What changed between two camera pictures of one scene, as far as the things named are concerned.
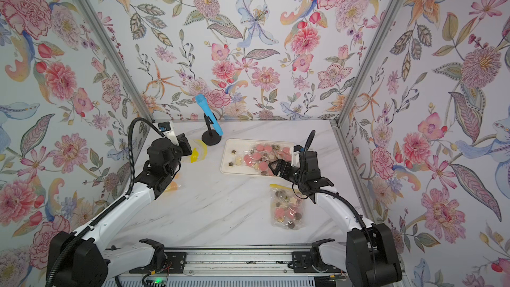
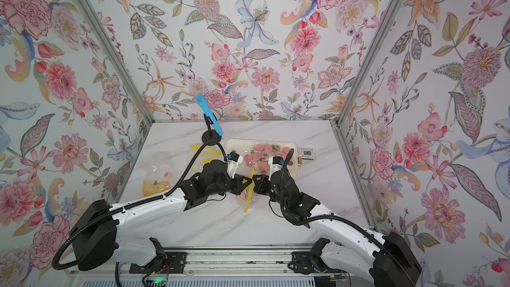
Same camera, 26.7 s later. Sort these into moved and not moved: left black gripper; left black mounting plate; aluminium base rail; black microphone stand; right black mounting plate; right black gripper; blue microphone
Moved: right black gripper; left black gripper
Not moved: blue microphone; black microphone stand; right black mounting plate; aluminium base rail; left black mounting plate
